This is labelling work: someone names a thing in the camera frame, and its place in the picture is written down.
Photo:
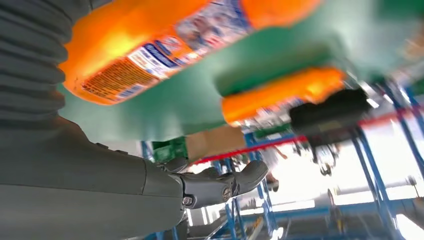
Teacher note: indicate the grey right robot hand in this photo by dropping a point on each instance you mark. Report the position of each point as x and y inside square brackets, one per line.
[82, 192]

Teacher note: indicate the green table board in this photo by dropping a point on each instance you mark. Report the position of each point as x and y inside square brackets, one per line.
[185, 99]

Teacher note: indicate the open cardboard box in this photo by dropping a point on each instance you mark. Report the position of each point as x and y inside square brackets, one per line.
[215, 142]

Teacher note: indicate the black case with yellow label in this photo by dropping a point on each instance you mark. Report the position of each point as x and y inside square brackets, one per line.
[331, 109]

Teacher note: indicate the red metal rail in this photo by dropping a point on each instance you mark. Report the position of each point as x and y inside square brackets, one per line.
[265, 147]

